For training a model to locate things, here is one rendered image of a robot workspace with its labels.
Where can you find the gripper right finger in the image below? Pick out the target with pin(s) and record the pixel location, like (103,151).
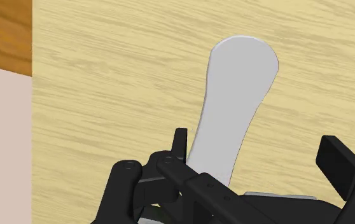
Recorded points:
(342,167)

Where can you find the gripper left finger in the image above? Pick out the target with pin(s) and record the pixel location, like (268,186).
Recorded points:
(124,186)

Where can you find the white flat paddle-shaped utensil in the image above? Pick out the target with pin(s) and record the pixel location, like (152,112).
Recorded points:
(236,93)

